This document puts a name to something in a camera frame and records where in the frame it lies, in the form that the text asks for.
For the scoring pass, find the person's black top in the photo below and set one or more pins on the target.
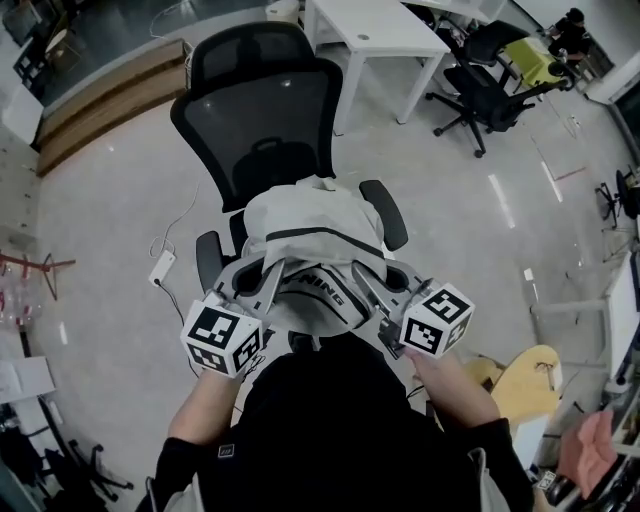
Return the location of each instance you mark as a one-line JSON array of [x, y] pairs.
[[325, 430]]

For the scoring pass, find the small black swivel chair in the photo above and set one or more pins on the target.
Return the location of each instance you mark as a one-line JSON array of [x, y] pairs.
[[622, 197]]

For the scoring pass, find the white desk with grey legs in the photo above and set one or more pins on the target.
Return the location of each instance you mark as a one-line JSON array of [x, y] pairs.
[[620, 310]]

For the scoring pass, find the black office chair with armrests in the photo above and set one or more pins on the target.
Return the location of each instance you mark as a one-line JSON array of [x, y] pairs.
[[485, 85]]

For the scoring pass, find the person's left forearm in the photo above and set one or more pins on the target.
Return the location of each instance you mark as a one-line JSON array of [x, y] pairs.
[[200, 410]]

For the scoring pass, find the long wooden bench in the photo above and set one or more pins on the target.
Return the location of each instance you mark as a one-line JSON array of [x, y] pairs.
[[105, 105]]

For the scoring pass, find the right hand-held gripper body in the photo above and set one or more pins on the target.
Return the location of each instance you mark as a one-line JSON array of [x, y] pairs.
[[435, 320]]

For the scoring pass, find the yellow-green box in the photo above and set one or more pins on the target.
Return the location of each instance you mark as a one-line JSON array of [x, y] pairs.
[[530, 62]]

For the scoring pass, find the pink cloth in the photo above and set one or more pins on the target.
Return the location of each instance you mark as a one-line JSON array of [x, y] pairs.
[[590, 447]]

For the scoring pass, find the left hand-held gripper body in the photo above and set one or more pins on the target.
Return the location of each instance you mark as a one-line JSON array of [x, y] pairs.
[[220, 336]]

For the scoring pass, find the person's right forearm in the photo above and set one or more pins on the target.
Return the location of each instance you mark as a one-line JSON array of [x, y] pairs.
[[452, 395]]

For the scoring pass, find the grey bag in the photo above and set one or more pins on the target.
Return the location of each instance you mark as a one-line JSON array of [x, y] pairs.
[[310, 220]]

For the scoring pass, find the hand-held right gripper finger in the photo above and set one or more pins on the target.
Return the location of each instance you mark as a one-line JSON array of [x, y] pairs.
[[371, 295]]

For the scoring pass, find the red metal rack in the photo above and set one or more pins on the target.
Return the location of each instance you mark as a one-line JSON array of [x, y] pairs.
[[40, 265]]

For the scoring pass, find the black chair base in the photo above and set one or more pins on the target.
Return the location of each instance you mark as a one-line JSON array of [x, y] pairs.
[[95, 470]]

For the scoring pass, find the white power strip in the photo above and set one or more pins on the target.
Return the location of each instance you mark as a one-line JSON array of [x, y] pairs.
[[162, 268]]

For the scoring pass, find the black mesh office chair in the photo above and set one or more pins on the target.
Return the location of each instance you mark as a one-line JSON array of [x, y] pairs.
[[260, 115]]

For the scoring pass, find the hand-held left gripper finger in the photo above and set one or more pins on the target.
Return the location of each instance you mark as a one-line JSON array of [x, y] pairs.
[[274, 290]]

